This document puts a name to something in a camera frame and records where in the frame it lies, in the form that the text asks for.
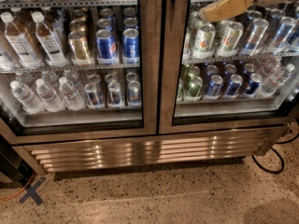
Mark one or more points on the green soda can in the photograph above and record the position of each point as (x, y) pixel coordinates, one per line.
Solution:
(193, 89)

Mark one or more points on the blue pepsi can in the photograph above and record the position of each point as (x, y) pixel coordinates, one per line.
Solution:
(107, 47)
(130, 42)

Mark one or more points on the red bull can left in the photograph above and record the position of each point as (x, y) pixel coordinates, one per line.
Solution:
(94, 96)

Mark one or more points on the blue pepsi can left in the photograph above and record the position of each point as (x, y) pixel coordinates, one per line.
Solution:
(107, 47)

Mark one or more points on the glass fridge door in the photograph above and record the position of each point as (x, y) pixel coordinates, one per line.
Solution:
(179, 66)
(88, 16)

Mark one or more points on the white 7up can left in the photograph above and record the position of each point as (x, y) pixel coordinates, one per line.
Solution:
(203, 42)

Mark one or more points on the silver blue can far right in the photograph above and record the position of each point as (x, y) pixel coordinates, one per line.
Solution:
(276, 41)

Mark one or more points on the red bull can right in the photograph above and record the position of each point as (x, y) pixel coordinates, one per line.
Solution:
(134, 93)

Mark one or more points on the yellow foam-covered gripper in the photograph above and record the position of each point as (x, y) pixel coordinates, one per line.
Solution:
(223, 10)

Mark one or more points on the blue pepsi can right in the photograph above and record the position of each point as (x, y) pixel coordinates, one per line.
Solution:
(130, 42)

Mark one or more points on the blue can lower right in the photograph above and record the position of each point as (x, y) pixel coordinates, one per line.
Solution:
(252, 85)

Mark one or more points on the white 7up can right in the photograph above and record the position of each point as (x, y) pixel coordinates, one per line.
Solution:
(229, 39)

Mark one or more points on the blue tape cross marker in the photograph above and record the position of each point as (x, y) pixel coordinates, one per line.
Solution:
(32, 193)

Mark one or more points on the water bottle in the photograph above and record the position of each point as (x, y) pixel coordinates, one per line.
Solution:
(72, 97)
(31, 103)
(49, 96)

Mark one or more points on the blue can lower left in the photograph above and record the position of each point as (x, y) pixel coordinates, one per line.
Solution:
(214, 86)

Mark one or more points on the gold soda can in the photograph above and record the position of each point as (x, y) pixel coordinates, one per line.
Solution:
(79, 45)

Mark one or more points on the red bull can middle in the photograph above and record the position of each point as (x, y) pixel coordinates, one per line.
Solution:
(115, 98)

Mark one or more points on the blue can lower middle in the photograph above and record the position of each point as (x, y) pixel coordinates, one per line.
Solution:
(234, 84)

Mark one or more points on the tea bottle white cap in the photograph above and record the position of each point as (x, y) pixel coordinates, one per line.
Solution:
(22, 42)
(50, 41)

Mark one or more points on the water bottle right compartment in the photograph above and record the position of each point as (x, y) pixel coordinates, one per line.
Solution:
(272, 83)

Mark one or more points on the water bottle middle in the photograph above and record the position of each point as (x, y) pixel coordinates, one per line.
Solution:
(49, 96)

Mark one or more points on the red bull can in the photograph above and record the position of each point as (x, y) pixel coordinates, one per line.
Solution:
(94, 96)
(134, 93)
(115, 98)

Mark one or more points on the water bottle right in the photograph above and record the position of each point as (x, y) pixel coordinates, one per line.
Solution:
(72, 97)

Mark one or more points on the white 7up can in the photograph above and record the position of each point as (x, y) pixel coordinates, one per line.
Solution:
(203, 42)
(229, 39)

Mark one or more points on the silver blue energy can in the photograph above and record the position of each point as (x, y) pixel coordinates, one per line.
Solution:
(254, 36)

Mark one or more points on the stainless steel fridge base grille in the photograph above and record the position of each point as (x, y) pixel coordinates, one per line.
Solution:
(112, 153)

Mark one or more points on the tea bottle white cap right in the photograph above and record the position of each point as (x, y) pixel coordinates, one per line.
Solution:
(50, 41)

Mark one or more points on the tea bottle white cap left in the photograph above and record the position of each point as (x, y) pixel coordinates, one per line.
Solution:
(22, 42)

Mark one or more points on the water bottle left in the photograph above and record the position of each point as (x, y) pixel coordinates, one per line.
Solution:
(31, 103)

